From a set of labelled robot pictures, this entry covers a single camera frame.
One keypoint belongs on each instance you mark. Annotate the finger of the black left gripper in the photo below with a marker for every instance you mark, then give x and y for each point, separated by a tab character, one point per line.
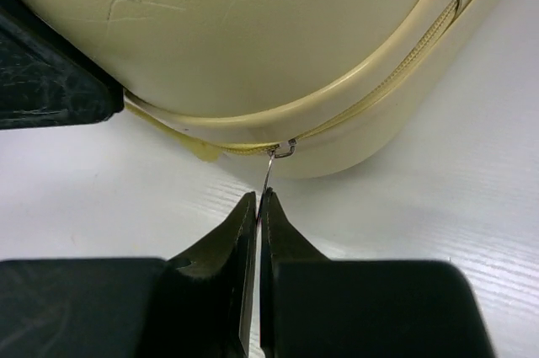
45	80

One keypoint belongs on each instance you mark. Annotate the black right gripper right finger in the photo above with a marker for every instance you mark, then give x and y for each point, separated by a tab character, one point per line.
314	306

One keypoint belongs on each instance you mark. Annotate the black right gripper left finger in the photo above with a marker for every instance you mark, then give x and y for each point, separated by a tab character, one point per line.
196	304

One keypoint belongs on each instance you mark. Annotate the silver zipper pull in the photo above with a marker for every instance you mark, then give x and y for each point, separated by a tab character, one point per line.
275	153

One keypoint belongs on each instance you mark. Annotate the yellow hard-shell suitcase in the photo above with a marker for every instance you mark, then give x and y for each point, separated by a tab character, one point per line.
238	76

